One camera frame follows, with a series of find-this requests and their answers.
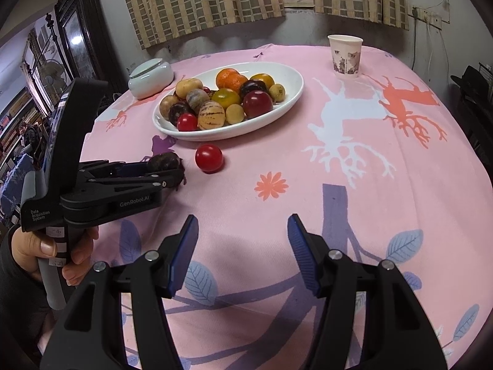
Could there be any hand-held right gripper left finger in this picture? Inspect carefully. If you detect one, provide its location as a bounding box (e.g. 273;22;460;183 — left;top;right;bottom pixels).
50;215;200;370

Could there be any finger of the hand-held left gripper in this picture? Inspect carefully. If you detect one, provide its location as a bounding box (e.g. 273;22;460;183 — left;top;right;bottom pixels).
79;173;184;194
79;159;152;177

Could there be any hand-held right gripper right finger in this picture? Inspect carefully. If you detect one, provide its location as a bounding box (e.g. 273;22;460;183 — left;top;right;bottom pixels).
287;213;447;370

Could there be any dark brown water chestnut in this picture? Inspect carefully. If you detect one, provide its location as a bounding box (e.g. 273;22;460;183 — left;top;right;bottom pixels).
147;153;185;178
241;79;267;99
168;102;194;127

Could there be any tan round fruit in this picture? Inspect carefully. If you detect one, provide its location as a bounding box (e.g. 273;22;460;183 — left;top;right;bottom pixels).
159;96;180;121

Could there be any striped pepino melon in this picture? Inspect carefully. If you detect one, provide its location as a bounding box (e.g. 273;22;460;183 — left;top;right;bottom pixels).
198;101;226;132

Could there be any yellow passion fruit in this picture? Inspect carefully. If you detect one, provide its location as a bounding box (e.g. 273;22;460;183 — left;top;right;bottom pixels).
175;78;204;99

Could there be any green yellow tomato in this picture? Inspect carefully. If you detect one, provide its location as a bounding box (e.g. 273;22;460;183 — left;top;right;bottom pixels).
212;88;242;109

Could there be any white oval plate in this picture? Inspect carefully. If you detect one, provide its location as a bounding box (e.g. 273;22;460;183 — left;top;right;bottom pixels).
153;62;305;141

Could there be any person's left forearm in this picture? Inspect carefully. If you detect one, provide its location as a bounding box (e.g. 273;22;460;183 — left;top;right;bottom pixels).
0;235;55;357

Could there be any person's left hand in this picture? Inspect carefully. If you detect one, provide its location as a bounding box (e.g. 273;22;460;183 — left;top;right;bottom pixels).
11;225;100;286

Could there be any white lidded ceramic jar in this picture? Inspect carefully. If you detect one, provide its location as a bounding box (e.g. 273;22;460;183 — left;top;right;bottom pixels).
128;58;173;100

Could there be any large dark red plum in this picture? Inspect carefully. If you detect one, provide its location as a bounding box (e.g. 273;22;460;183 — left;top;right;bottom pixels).
242;90;274;120

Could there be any pink printed tablecloth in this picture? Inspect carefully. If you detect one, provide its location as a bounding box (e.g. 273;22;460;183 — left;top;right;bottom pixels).
39;42;491;370

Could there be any standing fan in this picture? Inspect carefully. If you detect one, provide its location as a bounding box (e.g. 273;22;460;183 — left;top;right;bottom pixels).
39;60;67;90

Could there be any dark wooden mirror cabinet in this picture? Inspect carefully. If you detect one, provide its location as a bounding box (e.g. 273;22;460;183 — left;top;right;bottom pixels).
54;0;128;99

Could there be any yellow orange tomato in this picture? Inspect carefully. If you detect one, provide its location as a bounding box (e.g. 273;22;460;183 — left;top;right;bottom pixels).
250;73;275;90

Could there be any patterned paper cup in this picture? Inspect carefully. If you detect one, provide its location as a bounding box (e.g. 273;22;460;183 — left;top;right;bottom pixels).
328;34;364;80

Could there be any black device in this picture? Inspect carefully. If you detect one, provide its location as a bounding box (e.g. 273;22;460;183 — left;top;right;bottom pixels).
450;65;491;99

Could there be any white wall socket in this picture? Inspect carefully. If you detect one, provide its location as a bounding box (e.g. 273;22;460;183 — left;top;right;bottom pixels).
410;6;451;28

